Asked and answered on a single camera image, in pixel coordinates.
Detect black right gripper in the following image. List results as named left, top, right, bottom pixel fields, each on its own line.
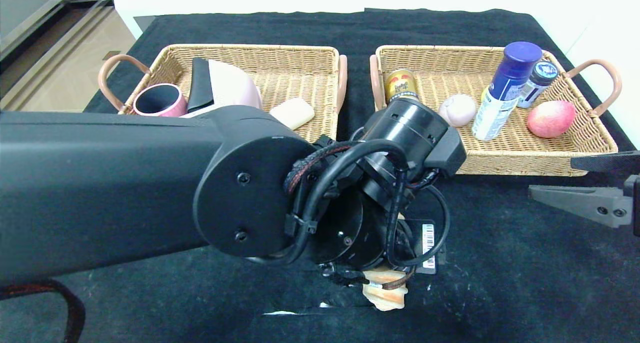
left=527, top=150, right=640, bottom=237

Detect mauve round peach bun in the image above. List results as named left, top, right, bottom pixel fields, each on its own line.
left=439, top=94, right=477, bottom=128

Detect gold drink can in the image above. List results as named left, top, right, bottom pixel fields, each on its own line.
left=384, top=68, right=419, bottom=105

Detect striped orange bread roll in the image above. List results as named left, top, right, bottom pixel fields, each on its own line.
left=362, top=267, right=409, bottom=312

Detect white soap bar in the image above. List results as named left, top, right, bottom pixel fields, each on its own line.
left=268, top=97, right=316, bottom=132

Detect pink bowl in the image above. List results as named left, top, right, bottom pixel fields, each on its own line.
left=207, top=59, right=264, bottom=110

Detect wicker basket holding food items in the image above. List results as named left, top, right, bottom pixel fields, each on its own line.
left=369, top=45, right=623, bottom=178

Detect wicker basket holding pink mug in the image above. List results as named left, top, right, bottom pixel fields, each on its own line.
left=98, top=44, right=348, bottom=144

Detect red peach fruit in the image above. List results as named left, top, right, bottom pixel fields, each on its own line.
left=526, top=100, right=577, bottom=139

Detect small dark blue bottle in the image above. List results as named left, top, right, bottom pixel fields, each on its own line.
left=516, top=61, right=559, bottom=109

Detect blue cap spray can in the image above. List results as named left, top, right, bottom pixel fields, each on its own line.
left=471, top=41, right=543, bottom=142

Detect black glasses case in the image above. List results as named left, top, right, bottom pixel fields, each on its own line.
left=186, top=57, right=216, bottom=113

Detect grey metal shelf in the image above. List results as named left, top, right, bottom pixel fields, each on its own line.
left=0, top=0, right=117, bottom=59

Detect black left camera cable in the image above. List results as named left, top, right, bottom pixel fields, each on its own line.
left=285, top=139, right=452, bottom=268

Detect pink mug with handle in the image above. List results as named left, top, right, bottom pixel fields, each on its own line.
left=132, top=83, right=188, bottom=118

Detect thin red black wire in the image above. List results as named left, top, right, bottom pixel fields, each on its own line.
left=0, top=279, right=87, bottom=343

